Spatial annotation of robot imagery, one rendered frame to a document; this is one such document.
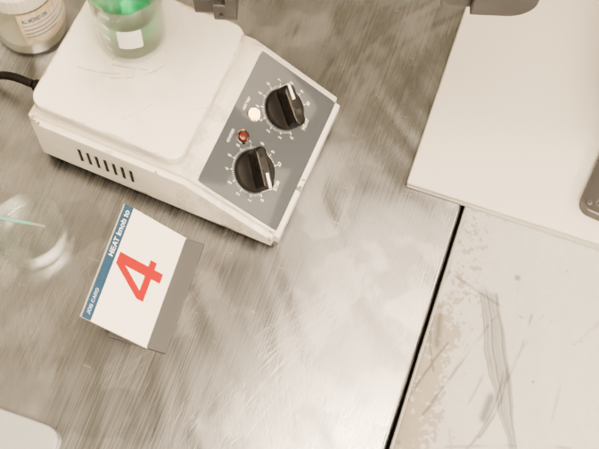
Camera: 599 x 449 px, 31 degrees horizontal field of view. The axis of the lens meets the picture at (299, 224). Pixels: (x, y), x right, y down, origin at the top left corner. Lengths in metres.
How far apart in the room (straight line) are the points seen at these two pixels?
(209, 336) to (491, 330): 0.21
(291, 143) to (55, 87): 0.18
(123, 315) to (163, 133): 0.14
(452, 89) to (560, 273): 0.17
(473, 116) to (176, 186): 0.25
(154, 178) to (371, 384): 0.22
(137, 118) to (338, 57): 0.20
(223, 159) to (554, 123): 0.27
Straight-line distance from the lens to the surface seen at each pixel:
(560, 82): 0.91
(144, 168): 0.79
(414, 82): 0.90
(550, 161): 0.88
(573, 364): 0.84
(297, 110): 0.81
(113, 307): 0.80
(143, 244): 0.81
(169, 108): 0.79
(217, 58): 0.80
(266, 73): 0.83
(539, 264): 0.86
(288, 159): 0.82
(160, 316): 0.82
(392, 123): 0.88
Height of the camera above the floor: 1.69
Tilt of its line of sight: 69 degrees down
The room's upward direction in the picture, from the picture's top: 7 degrees clockwise
